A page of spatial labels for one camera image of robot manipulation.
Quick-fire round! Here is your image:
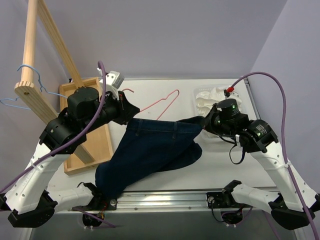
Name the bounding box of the dark navy garment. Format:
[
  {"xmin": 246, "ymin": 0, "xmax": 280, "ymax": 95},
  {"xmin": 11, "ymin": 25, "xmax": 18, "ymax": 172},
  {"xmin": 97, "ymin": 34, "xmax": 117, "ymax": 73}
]
[{"xmin": 95, "ymin": 116, "xmax": 205, "ymax": 199}]

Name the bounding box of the pink wire hanger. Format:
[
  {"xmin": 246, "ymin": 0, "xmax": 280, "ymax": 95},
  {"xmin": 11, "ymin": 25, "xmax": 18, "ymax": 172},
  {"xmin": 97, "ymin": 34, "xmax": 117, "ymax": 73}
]
[{"xmin": 120, "ymin": 88, "xmax": 180, "ymax": 121}]

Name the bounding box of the light blue wire hanger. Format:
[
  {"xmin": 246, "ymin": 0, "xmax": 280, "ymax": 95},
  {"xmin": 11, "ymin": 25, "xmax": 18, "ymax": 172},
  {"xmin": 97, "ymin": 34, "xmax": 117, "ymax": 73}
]
[{"xmin": 0, "ymin": 64, "xmax": 68, "ymax": 111}]

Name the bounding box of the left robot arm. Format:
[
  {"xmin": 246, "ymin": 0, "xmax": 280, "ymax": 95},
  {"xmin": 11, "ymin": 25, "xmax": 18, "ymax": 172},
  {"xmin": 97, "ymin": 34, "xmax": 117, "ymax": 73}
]
[{"xmin": 0, "ymin": 87, "xmax": 140, "ymax": 228}]

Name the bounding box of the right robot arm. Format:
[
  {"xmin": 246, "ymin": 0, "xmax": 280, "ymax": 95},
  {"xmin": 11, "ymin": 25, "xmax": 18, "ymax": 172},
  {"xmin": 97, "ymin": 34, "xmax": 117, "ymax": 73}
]
[{"xmin": 204, "ymin": 98, "xmax": 320, "ymax": 230}]

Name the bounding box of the clear plastic basket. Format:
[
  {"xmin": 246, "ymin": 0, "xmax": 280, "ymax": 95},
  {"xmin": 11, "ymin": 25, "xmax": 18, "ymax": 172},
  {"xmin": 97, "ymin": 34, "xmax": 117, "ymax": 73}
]
[{"xmin": 192, "ymin": 84, "xmax": 243, "ymax": 142}]

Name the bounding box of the wooden clothes rack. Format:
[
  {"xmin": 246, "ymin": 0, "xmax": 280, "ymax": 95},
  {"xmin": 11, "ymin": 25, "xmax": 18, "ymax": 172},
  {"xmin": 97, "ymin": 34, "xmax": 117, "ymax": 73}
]
[{"xmin": 14, "ymin": 0, "xmax": 113, "ymax": 175}]

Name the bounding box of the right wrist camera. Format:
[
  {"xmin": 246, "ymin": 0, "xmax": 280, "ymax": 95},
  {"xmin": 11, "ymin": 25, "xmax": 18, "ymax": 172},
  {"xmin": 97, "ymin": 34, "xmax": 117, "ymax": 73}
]
[{"xmin": 223, "ymin": 88, "xmax": 243, "ymax": 105}]

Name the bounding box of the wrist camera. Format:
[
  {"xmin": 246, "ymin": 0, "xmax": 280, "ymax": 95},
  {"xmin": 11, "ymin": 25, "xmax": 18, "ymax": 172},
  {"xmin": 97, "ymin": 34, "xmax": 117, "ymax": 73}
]
[
  {"xmin": 103, "ymin": 71, "xmax": 125, "ymax": 100},
  {"xmin": 223, "ymin": 88, "xmax": 243, "ymax": 105}
]

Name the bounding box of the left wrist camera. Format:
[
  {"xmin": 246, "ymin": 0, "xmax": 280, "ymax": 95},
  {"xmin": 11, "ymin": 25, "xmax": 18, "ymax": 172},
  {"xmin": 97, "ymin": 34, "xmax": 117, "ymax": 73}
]
[{"xmin": 103, "ymin": 71, "xmax": 125, "ymax": 100}]

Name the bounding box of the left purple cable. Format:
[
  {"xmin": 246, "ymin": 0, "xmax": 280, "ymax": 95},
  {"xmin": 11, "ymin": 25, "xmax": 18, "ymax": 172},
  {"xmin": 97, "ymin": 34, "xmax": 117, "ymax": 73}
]
[{"xmin": 0, "ymin": 59, "xmax": 118, "ymax": 229}]

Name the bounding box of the aluminium mounting rail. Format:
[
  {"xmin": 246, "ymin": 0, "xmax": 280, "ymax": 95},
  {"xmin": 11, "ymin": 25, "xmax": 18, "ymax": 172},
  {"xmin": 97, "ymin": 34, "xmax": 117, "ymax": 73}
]
[{"xmin": 39, "ymin": 187, "xmax": 281, "ymax": 213}]

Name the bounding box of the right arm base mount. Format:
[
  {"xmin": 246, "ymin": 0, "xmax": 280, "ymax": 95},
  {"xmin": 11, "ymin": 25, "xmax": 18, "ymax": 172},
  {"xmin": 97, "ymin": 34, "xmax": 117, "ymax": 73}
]
[{"xmin": 206, "ymin": 191, "xmax": 253, "ymax": 228}]

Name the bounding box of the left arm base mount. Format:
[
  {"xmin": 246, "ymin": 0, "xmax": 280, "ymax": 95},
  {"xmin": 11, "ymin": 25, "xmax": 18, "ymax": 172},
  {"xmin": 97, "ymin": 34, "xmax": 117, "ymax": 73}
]
[{"xmin": 72, "ymin": 193, "xmax": 118, "ymax": 230}]

